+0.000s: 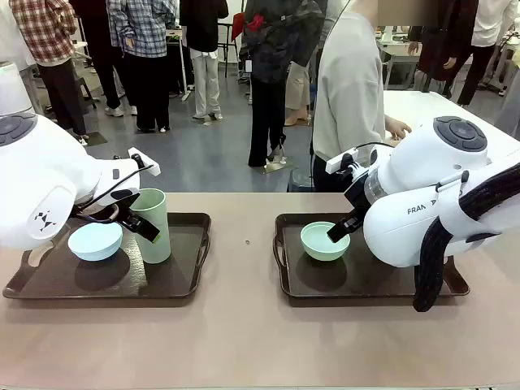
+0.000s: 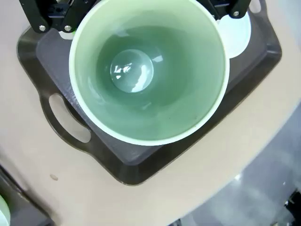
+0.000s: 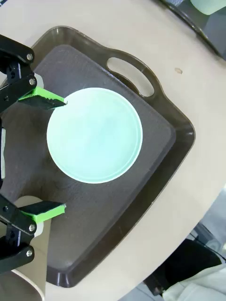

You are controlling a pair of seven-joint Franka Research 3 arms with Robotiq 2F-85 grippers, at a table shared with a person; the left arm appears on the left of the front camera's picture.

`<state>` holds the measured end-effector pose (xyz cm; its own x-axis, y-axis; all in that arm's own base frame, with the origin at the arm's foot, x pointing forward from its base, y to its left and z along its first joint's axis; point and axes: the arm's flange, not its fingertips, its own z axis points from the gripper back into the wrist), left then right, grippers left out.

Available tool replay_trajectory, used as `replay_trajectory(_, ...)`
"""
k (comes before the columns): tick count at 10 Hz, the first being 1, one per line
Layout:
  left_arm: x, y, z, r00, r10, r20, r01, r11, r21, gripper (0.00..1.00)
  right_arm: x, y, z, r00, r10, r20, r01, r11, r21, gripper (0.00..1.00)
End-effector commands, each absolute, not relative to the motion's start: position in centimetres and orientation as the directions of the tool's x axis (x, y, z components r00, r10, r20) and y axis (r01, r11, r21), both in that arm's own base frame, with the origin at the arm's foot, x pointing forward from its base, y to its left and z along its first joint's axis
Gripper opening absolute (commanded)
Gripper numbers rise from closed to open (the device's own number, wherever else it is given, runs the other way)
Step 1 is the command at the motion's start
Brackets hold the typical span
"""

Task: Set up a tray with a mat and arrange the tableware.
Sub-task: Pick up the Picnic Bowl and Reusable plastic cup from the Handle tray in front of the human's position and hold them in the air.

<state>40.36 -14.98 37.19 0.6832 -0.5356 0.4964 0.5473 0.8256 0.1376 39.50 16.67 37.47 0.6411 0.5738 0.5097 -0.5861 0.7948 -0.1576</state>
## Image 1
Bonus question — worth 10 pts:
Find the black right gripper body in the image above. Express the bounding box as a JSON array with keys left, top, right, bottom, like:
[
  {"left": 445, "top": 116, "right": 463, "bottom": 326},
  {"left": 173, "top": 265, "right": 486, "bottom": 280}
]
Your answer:
[{"left": 344, "top": 178, "right": 369, "bottom": 220}]

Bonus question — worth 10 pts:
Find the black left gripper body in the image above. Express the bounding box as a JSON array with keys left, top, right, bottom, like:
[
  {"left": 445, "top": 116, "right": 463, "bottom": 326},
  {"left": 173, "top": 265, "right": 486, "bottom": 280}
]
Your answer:
[{"left": 110, "top": 188, "right": 142, "bottom": 228}]

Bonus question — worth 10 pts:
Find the tall light green cup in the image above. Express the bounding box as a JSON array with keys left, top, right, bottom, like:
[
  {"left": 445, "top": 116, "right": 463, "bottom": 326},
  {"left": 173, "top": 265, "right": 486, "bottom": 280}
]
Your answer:
[{"left": 128, "top": 188, "right": 171, "bottom": 264}]

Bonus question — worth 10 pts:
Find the light green bowl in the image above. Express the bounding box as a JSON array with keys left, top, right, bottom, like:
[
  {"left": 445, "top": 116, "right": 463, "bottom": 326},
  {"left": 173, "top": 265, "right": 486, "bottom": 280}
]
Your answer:
[{"left": 300, "top": 221, "right": 351, "bottom": 262}]

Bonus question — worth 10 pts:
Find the light blue bowl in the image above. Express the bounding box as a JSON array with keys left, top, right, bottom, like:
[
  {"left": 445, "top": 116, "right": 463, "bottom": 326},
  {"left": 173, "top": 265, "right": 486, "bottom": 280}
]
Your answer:
[{"left": 67, "top": 222, "right": 124, "bottom": 262}]

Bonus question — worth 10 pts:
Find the dark brown plastic tray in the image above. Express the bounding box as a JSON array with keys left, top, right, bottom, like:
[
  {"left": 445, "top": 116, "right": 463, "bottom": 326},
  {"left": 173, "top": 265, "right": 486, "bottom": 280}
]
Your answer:
[
  {"left": 2, "top": 211, "right": 213, "bottom": 301},
  {"left": 272, "top": 213, "right": 471, "bottom": 299}
]

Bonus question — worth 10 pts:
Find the person's left hand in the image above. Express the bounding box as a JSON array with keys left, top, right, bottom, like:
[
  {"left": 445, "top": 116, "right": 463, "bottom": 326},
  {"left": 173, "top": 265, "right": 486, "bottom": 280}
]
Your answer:
[{"left": 384, "top": 115, "right": 414, "bottom": 141}]

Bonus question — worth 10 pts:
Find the brass floor socket plate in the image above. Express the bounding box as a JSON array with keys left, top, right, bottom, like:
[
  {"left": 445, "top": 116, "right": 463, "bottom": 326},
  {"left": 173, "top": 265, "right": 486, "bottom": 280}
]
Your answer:
[{"left": 259, "top": 157, "right": 298, "bottom": 176}]

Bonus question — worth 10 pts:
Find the person in grey t-shirt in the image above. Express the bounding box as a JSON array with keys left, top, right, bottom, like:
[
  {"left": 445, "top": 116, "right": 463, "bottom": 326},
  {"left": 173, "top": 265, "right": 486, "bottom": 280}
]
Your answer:
[{"left": 310, "top": 0, "right": 387, "bottom": 193}]

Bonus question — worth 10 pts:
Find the person in tan trousers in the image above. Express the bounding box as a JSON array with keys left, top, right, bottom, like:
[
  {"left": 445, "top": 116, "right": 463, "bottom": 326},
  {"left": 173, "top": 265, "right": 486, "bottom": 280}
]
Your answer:
[{"left": 284, "top": 60, "right": 314, "bottom": 127}]

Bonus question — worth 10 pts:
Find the person in dark clothes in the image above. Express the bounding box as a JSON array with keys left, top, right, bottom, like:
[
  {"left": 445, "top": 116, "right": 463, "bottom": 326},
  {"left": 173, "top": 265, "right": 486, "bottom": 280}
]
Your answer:
[{"left": 68, "top": 0, "right": 126, "bottom": 118}]

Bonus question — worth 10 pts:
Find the person in blue plaid shirt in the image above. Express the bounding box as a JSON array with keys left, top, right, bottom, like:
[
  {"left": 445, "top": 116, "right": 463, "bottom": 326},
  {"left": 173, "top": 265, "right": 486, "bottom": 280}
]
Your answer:
[{"left": 106, "top": 0, "right": 180, "bottom": 133}]

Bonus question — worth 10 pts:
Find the person in maroon skirt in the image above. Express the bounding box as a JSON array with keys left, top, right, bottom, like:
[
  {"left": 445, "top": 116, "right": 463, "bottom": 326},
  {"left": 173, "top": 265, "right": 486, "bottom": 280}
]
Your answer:
[{"left": 408, "top": 0, "right": 479, "bottom": 101}]

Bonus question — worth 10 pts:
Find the person in camouflage jacket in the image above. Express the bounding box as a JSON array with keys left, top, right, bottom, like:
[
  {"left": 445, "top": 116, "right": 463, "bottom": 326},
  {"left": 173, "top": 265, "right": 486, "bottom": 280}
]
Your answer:
[{"left": 239, "top": 0, "right": 326, "bottom": 167}]

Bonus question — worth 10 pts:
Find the person in red plaid shirt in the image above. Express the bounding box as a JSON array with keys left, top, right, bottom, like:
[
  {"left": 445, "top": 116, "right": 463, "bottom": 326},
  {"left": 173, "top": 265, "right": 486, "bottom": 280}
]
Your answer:
[{"left": 7, "top": 0, "right": 89, "bottom": 145}]

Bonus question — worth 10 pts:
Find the person with beige trousers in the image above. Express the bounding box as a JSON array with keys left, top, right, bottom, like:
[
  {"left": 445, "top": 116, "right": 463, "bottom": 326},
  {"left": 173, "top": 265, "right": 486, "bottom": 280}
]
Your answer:
[{"left": 178, "top": 0, "right": 229, "bottom": 121}]

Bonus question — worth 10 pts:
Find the person in white shirt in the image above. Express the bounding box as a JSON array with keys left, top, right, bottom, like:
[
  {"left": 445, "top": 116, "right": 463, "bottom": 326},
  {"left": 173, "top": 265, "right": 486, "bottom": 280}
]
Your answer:
[{"left": 457, "top": 0, "right": 519, "bottom": 107}]

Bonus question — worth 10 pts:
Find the black left wrist camera cable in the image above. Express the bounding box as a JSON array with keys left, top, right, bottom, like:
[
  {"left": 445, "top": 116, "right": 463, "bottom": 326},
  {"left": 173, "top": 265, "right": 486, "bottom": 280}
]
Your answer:
[{"left": 72, "top": 156, "right": 158, "bottom": 224}]

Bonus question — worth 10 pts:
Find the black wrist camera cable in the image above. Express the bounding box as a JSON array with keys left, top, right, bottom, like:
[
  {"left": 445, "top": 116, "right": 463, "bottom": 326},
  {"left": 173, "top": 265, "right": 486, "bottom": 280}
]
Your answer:
[
  {"left": 349, "top": 141, "right": 397, "bottom": 155},
  {"left": 72, "top": 156, "right": 158, "bottom": 224}
]

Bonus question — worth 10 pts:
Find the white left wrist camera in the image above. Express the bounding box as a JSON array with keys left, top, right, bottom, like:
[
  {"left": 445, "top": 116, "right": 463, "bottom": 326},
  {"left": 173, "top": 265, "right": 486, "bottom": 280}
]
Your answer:
[{"left": 128, "top": 147, "right": 160, "bottom": 176}]

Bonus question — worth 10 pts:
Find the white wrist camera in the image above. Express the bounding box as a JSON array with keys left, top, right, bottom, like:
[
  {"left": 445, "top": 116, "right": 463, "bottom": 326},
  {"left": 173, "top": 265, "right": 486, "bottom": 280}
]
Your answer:
[
  {"left": 128, "top": 147, "right": 160, "bottom": 176},
  {"left": 326, "top": 149, "right": 361, "bottom": 174}
]

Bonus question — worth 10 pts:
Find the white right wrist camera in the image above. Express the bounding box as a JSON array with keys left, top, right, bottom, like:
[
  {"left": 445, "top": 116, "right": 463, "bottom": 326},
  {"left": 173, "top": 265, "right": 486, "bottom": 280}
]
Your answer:
[{"left": 326, "top": 149, "right": 361, "bottom": 174}]

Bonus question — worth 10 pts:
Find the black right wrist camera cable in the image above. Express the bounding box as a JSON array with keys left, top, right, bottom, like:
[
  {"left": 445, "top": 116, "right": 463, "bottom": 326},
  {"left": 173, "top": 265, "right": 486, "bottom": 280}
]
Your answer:
[{"left": 349, "top": 141, "right": 397, "bottom": 155}]

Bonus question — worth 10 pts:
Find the black braided right arm cable sleeve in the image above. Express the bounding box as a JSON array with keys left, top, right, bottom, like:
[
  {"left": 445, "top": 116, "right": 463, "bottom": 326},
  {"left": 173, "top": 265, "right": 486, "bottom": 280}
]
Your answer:
[{"left": 412, "top": 162, "right": 520, "bottom": 313}]

